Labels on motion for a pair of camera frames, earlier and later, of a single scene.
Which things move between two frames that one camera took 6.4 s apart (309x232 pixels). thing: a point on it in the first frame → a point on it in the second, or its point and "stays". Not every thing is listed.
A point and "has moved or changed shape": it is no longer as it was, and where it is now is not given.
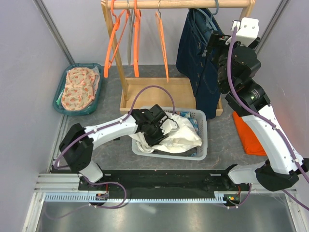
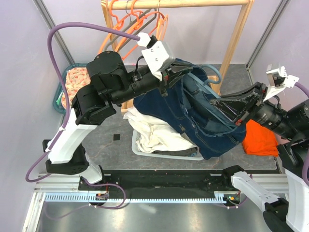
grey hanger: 130,32 → 129,23
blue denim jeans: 201,66 → 188,107
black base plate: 164,180 stays
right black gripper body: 217,40 → 263,90
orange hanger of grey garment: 136,45 → 138,16
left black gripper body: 154,134 → 163,85
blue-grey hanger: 209,23 → 202,83
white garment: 185,137 has moved or changed shape
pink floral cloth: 80,88 stays
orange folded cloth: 251,142 stays
